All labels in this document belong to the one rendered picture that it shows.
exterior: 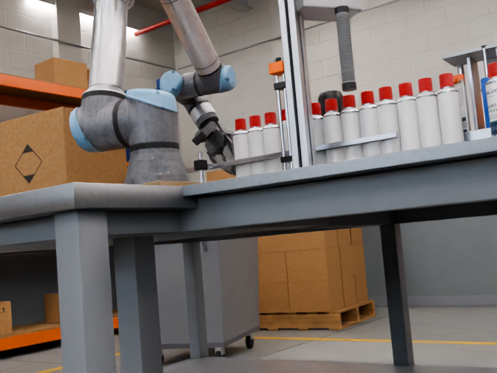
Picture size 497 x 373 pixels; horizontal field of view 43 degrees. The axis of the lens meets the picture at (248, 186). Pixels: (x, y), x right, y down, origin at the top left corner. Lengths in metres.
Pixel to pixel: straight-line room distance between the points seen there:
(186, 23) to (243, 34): 5.89
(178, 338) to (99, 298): 3.01
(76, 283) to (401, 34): 5.79
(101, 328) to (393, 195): 0.50
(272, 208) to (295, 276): 4.15
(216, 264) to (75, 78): 2.81
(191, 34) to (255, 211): 0.78
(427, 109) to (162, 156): 0.65
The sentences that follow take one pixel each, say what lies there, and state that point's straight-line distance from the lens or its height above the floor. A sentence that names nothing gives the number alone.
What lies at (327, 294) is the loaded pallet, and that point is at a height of 0.28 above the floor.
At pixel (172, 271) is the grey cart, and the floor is 0.59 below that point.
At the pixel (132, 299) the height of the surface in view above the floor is 0.63.
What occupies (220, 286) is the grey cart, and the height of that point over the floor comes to 0.49.
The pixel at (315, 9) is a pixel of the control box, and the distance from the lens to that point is 1.67.
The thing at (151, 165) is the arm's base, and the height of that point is 0.91.
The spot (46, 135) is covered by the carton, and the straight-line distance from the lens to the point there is 1.81.
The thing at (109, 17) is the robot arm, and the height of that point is 1.30.
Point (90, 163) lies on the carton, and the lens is 1.81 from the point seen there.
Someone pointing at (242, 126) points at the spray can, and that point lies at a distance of 1.88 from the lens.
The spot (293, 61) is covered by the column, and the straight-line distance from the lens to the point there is 1.63.
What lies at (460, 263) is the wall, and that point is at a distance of 6.20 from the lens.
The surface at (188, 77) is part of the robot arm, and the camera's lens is 1.91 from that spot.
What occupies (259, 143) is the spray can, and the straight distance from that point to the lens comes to 1.83.
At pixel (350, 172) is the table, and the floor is 0.81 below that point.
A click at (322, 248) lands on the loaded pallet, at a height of 0.64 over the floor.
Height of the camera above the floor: 0.71
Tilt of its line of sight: 5 degrees up
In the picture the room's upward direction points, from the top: 5 degrees counter-clockwise
